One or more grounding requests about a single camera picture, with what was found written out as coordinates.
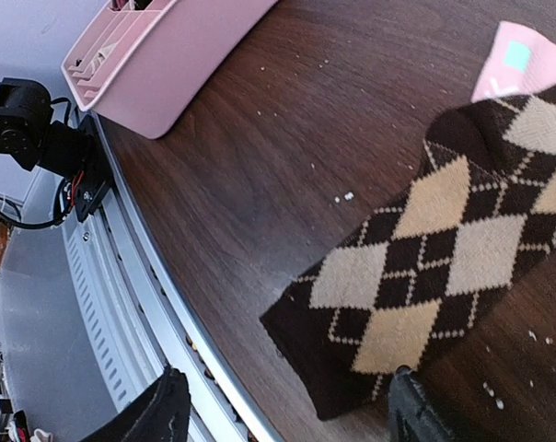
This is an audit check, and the pink sock with teal patches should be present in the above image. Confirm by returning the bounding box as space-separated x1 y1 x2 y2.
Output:
470 21 556 102

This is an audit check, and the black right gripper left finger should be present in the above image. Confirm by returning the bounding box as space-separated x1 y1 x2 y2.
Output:
83 366 191 442

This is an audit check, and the brown beige argyle sock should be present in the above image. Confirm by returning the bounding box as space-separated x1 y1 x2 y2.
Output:
261 84 556 421

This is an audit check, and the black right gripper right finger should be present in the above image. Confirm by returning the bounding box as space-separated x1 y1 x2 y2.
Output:
388 366 456 441

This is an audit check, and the pink plastic organizer tray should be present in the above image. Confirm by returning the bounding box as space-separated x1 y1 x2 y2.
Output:
62 0 274 139

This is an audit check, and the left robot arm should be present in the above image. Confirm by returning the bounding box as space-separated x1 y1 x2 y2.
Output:
0 77 113 230

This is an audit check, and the aluminium front rail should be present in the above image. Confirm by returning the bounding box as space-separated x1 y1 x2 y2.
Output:
62 114 281 441

